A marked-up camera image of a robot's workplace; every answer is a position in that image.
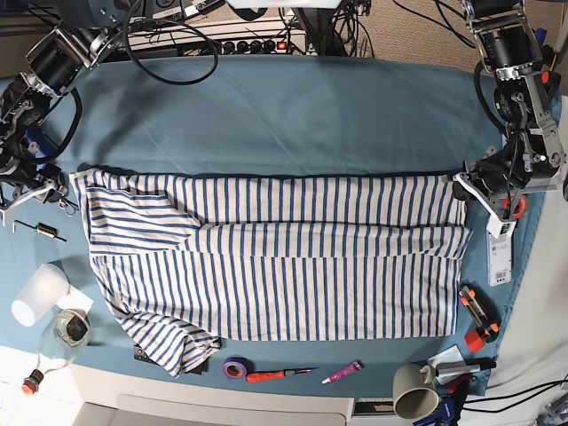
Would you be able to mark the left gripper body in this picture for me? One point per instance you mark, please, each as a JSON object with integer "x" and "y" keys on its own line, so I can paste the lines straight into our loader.
{"x": 499, "y": 174}

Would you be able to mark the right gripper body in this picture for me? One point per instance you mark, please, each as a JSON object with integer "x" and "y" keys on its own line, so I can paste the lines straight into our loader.
{"x": 28, "y": 186}

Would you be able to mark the blue white striped T-shirt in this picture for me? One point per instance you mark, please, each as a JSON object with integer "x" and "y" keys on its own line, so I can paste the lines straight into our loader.
{"x": 184, "y": 263}

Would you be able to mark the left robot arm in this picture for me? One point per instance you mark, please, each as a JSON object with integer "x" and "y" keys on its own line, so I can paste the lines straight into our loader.
{"x": 511, "y": 88}

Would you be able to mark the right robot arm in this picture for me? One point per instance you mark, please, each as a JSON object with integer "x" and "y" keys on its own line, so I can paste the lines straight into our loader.
{"x": 54, "y": 65}

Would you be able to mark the orange tape roll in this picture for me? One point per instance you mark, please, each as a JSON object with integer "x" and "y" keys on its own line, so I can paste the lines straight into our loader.
{"x": 519, "y": 207}

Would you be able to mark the blue block with black knob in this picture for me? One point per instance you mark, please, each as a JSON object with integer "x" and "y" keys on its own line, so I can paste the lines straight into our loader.
{"x": 36, "y": 147}

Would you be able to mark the hex key with brass sleeve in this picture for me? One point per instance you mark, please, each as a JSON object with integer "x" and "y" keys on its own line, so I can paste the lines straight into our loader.
{"x": 40, "y": 228}

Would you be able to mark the clear packaged tool box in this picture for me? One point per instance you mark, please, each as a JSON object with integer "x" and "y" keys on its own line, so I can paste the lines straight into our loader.
{"x": 499, "y": 259}

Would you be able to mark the white plastic cup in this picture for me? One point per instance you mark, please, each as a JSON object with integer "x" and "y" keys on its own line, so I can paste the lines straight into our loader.
{"x": 45, "y": 288}

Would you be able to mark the orange black clamp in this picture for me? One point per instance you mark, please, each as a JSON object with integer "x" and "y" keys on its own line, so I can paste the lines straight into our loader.
{"x": 551, "y": 83}

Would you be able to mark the orange black utility knife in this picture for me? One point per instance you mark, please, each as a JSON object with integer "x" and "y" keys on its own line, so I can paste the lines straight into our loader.
{"x": 486, "y": 320}

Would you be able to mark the white paper card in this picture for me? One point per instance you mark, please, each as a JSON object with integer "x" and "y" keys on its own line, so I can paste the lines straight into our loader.
{"x": 75, "y": 300}

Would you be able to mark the clear glass bottle orange cap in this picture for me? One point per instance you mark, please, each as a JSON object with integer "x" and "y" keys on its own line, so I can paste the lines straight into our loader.
{"x": 63, "y": 339}

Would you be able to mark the white folded paper note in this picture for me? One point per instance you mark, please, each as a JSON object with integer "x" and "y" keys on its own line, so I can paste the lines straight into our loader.
{"x": 451, "y": 358}

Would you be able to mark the black marker pen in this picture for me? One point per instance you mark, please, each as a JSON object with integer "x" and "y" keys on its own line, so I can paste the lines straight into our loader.
{"x": 447, "y": 370}

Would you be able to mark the pink tube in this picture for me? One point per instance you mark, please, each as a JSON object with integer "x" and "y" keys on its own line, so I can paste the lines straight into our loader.
{"x": 353, "y": 367}

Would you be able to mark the grey ceramic mug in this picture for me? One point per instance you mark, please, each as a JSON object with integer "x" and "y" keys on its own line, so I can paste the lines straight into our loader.
{"x": 412, "y": 397}

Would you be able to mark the blue clamp at bottom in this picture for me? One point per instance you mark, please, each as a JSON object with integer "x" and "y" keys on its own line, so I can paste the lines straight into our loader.
{"x": 449, "y": 409}

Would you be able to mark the black power strip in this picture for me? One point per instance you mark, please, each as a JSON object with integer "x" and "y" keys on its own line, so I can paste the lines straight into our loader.
{"x": 241, "y": 47}

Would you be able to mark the purple tape roll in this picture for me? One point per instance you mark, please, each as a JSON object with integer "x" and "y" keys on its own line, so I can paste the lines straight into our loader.
{"x": 237, "y": 368}

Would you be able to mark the silver carabiner keychain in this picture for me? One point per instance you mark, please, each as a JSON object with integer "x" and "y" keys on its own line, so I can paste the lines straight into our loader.
{"x": 60, "y": 196}

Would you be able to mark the orange handle screwdriver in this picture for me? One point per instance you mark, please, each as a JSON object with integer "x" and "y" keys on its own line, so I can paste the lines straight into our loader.
{"x": 263, "y": 376}

